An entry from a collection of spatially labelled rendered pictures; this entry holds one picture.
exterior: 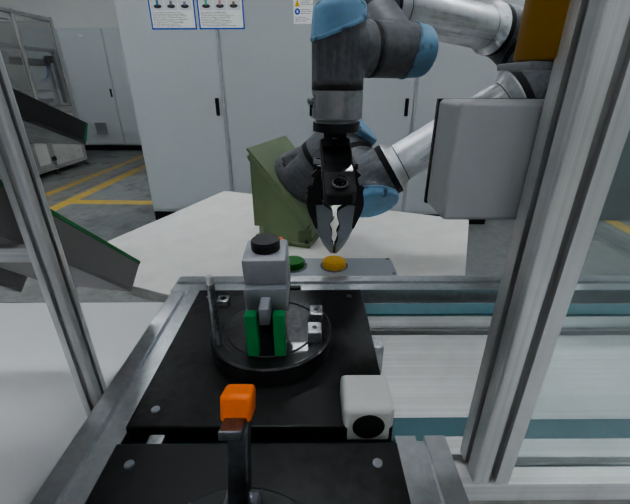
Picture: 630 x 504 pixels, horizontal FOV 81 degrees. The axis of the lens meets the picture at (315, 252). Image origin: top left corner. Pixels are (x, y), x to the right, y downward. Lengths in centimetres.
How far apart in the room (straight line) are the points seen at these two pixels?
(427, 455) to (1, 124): 44
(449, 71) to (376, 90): 59
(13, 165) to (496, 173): 36
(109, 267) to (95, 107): 809
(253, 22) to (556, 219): 328
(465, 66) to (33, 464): 344
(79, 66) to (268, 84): 568
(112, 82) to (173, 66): 485
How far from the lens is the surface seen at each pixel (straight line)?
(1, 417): 65
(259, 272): 37
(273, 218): 96
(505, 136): 25
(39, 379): 69
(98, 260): 51
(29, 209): 40
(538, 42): 25
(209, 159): 358
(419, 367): 52
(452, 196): 24
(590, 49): 23
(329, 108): 56
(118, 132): 845
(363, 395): 36
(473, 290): 62
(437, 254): 97
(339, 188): 50
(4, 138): 39
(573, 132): 23
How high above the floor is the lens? 125
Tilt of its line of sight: 25 degrees down
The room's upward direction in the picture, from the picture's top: straight up
